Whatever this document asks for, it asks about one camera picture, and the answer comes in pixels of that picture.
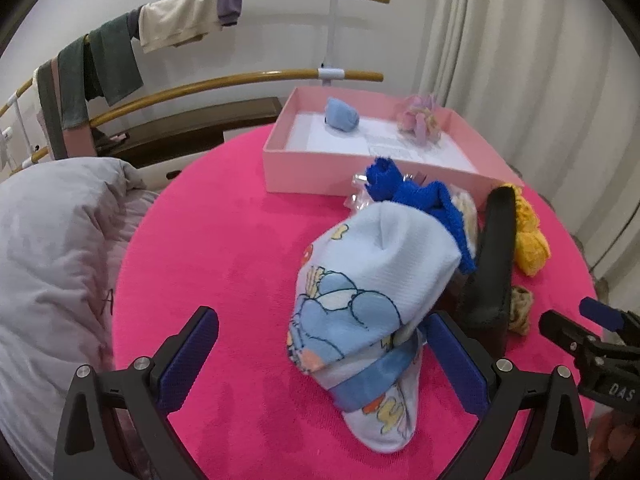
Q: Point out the black padded case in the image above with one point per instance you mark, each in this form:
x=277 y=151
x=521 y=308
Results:
x=492 y=260

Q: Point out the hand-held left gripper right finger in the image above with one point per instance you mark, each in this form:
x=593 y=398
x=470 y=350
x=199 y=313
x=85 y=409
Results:
x=450 y=355

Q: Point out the grey garment with pink panel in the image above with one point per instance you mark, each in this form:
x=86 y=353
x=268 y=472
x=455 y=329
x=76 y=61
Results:
x=72 y=95

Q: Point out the grey pink duvet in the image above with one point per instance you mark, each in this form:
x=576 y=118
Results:
x=50 y=260

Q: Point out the small blue plush toy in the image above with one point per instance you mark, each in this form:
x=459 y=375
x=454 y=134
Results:
x=340 y=114

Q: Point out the wooden rail rack white stand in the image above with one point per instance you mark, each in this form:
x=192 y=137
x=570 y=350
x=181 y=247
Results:
x=333 y=30

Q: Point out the cream garment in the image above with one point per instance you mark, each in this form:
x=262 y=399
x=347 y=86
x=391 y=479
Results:
x=175 y=17

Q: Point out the pink cardboard box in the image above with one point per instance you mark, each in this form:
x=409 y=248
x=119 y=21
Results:
x=310 y=175

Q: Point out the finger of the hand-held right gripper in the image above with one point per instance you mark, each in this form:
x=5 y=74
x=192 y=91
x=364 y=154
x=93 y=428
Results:
x=560 y=327
x=600 y=308

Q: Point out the low white drawer cabinet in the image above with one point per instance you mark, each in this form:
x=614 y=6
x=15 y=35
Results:
x=200 y=120

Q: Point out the dark green towel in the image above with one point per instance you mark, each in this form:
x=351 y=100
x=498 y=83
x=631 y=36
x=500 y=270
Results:
x=112 y=60

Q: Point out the bag of cotton swabs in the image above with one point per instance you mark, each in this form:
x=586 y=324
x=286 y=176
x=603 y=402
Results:
x=357 y=197

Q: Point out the yellow crocheted item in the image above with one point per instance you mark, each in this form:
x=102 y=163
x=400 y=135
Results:
x=530 y=245

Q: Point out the pastel pink purple scrunchie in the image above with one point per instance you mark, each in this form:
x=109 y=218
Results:
x=417 y=117

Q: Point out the beige scrunchie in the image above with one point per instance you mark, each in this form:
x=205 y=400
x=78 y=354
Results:
x=521 y=310

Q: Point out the purple garment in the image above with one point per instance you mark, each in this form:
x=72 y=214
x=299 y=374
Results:
x=230 y=2

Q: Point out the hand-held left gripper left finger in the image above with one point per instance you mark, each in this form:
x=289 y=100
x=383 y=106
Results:
x=192 y=355

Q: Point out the blue knitted cloth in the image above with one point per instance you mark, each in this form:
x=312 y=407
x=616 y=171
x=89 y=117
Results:
x=400 y=185

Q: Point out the light blue baby hat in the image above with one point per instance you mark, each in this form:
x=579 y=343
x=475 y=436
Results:
x=380 y=270

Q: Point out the cream curtain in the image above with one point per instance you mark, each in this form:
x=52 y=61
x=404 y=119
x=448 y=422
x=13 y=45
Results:
x=500 y=35

